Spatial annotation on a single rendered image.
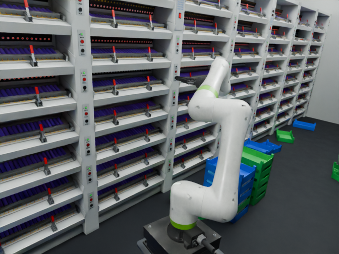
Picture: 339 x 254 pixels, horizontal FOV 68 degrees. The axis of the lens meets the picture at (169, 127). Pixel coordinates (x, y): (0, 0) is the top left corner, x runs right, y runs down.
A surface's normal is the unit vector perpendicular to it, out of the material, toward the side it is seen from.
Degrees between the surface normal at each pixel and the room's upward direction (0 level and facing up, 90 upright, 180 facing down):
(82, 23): 90
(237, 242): 0
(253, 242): 0
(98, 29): 109
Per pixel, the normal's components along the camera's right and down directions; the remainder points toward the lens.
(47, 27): 0.65, 0.58
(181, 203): -0.36, 0.23
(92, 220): 0.71, 0.29
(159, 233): 0.04, -0.96
